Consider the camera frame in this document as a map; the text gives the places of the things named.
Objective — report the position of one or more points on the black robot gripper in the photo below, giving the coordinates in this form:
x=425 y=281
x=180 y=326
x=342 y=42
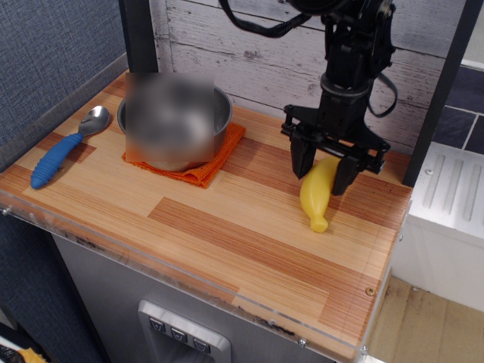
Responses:
x=338 y=127

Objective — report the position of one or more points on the black frame post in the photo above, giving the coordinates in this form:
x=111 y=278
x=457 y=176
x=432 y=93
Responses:
x=460 y=41
x=138 y=35

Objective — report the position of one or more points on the yellow plastic banana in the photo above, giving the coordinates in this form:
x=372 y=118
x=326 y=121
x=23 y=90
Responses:
x=316 y=190

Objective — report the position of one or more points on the black left frame post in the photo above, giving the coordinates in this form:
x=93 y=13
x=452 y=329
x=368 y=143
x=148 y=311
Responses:
x=138 y=35

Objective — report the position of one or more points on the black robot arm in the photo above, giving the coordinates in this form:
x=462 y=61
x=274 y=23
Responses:
x=358 y=48

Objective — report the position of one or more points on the stainless steel pot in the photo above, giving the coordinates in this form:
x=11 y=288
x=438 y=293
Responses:
x=173 y=123

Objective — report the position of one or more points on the silver dispenser button panel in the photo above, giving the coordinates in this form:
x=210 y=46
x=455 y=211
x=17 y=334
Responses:
x=173 y=338

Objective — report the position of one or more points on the grey toy fridge cabinet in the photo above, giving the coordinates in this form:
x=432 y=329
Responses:
x=111 y=289

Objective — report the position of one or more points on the white ribbed side counter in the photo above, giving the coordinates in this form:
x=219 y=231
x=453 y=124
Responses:
x=440 y=248

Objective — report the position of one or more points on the orange folded cloth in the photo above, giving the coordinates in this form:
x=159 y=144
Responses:
x=203 y=175

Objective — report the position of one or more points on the black right frame post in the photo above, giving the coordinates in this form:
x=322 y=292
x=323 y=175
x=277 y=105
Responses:
x=460 y=41

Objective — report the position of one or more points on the blue handled metal spoon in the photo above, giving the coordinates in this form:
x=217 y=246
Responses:
x=93 y=122

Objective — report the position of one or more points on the yellow object bottom left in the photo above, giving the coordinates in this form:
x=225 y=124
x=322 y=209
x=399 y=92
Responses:
x=30 y=356

